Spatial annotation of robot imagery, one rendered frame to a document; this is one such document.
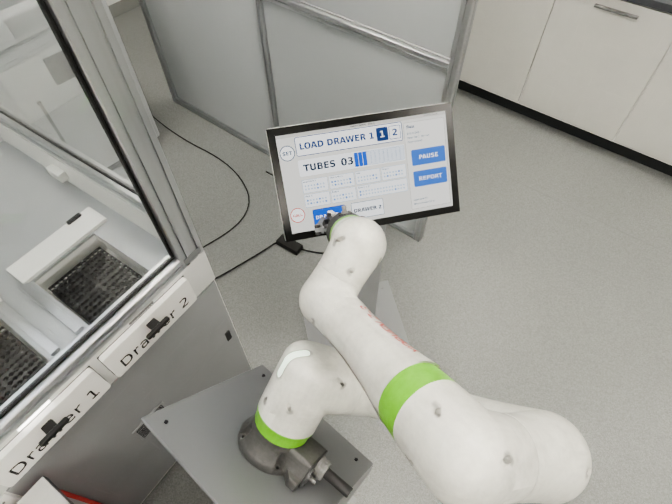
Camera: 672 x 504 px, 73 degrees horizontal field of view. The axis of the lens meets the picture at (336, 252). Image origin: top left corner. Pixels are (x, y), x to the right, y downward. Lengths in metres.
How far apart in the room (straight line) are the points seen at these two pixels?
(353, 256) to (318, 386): 0.25
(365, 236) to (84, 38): 0.57
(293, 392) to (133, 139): 0.59
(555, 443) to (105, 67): 0.91
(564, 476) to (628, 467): 1.61
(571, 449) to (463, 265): 1.84
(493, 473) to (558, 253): 2.19
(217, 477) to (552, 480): 0.57
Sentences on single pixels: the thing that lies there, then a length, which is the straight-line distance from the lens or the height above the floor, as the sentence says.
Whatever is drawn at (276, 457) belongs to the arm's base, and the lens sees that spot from 0.99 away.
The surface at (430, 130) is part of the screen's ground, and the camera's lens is 1.35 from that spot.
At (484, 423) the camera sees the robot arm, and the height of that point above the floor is 1.43.
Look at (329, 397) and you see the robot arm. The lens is 0.91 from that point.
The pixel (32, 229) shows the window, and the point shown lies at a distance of 1.01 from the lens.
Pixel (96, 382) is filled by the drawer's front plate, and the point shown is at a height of 0.88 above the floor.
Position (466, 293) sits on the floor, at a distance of 2.39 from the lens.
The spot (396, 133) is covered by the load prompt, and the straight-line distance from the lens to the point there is 1.32.
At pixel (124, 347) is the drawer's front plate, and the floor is 0.90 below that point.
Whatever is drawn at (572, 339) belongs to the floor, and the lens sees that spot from 2.45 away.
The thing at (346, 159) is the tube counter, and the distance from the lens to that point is 1.28.
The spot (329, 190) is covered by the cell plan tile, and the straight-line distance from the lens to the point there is 1.28.
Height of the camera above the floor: 1.98
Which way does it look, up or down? 54 degrees down
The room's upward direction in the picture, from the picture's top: 1 degrees counter-clockwise
